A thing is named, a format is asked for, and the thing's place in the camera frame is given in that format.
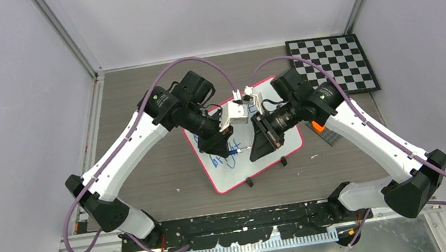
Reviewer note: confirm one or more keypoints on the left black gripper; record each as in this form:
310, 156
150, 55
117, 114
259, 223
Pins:
217, 143

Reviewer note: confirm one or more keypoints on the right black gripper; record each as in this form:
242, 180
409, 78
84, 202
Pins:
266, 139

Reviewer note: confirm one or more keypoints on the white marker blue cap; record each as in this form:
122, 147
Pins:
243, 149

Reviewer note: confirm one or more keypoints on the white whiteboard pink rim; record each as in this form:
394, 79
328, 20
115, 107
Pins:
227, 173

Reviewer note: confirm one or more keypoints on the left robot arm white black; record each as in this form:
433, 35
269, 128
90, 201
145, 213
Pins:
181, 105

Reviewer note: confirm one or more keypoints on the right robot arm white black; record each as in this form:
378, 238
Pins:
410, 184

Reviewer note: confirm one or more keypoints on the black board stop right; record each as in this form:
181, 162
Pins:
284, 161

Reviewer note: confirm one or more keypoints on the black board stop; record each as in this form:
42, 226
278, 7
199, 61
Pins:
249, 182
284, 161

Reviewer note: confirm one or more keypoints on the black board stop left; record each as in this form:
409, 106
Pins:
249, 182

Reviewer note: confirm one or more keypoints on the orange curved block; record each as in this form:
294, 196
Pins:
317, 128

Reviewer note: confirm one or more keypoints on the grey lego baseplate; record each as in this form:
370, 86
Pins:
329, 136

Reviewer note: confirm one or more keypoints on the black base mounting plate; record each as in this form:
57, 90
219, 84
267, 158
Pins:
246, 227

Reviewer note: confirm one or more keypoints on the black white checkerboard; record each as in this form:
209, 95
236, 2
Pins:
342, 57

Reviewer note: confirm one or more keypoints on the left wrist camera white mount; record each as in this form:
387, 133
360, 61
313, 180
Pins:
233, 114

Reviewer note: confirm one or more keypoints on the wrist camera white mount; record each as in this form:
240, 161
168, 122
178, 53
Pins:
253, 100
233, 114

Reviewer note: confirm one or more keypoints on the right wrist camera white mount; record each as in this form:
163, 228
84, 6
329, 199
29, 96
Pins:
253, 100

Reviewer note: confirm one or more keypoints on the aluminium frame rail front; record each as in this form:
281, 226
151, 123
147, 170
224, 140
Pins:
106, 242

